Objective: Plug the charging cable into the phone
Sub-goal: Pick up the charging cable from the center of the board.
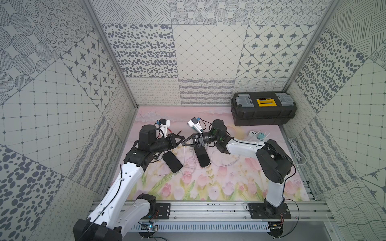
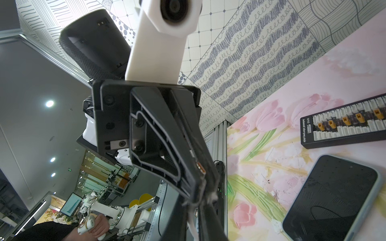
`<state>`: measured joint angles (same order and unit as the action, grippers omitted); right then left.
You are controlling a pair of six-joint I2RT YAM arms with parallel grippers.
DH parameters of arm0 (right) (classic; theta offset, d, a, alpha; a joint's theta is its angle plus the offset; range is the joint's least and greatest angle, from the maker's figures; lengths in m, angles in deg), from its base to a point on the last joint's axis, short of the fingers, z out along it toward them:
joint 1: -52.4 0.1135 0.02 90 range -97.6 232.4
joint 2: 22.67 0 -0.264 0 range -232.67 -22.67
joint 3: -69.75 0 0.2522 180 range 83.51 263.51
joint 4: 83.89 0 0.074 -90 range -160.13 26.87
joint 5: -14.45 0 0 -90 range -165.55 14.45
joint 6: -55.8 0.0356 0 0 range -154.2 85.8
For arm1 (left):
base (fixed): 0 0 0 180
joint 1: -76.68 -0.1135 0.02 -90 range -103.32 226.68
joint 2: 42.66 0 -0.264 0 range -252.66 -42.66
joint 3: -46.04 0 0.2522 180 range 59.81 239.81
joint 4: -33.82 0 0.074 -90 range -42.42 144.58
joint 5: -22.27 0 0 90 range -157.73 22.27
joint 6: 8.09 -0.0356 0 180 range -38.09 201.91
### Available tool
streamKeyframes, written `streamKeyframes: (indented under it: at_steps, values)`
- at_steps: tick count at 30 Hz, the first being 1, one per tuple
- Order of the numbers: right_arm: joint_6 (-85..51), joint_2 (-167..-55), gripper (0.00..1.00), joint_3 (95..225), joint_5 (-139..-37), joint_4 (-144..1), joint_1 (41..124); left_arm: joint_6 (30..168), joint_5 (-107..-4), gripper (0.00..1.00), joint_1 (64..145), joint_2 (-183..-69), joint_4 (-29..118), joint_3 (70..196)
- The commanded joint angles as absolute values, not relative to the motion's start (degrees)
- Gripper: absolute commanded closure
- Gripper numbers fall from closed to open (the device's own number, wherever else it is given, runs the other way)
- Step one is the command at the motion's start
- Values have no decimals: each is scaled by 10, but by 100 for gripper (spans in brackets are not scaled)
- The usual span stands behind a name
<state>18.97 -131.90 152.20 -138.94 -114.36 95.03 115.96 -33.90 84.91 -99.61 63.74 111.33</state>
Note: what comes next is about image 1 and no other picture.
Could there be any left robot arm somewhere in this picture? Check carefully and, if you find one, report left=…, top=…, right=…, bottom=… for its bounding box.
left=73, top=125, right=185, bottom=241

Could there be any pink floral table mat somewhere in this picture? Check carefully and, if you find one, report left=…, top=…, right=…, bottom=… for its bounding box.
left=106, top=106, right=311, bottom=202

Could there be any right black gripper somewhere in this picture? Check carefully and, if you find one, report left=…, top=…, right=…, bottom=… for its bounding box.
left=181, top=131, right=219, bottom=147

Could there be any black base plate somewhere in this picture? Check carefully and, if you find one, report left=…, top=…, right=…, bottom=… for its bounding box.
left=247, top=202, right=292, bottom=220
left=142, top=203, right=171, bottom=220

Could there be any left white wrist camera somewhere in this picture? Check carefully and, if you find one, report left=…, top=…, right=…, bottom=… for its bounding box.
left=155, top=118, right=171, bottom=138

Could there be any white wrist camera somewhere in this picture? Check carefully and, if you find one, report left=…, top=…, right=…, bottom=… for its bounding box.
left=188, top=117, right=204, bottom=134
left=155, top=118, right=171, bottom=138

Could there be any black toolbox yellow handle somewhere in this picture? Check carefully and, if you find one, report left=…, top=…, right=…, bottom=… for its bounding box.
left=231, top=92, right=298, bottom=126

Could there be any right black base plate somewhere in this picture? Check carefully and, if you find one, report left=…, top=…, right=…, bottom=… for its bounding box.
left=247, top=202, right=292, bottom=220

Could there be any white slotted cable duct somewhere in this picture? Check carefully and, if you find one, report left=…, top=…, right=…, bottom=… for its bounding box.
left=126, top=222, right=271, bottom=233

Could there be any black smartphone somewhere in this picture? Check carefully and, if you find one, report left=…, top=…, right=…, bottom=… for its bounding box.
left=162, top=151, right=183, bottom=174
left=194, top=146, right=211, bottom=168

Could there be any aluminium mounting rail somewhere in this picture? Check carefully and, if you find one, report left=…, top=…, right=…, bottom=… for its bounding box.
left=86, top=200, right=335, bottom=223

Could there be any white power strip cord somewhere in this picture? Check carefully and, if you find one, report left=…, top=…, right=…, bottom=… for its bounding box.
left=287, top=137, right=307, bottom=167

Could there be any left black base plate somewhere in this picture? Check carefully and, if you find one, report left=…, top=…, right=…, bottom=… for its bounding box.
left=142, top=203, right=171, bottom=220

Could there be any small circuit board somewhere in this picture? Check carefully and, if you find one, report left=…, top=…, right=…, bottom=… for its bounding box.
left=141, top=223, right=158, bottom=232

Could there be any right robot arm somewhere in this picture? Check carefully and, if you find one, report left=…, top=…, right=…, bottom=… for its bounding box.
left=182, top=119, right=294, bottom=208

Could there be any white power strip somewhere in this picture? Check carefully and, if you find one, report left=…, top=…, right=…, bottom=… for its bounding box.
left=246, top=131, right=270, bottom=142

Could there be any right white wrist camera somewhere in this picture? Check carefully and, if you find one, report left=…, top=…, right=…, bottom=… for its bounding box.
left=188, top=117, right=204, bottom=134

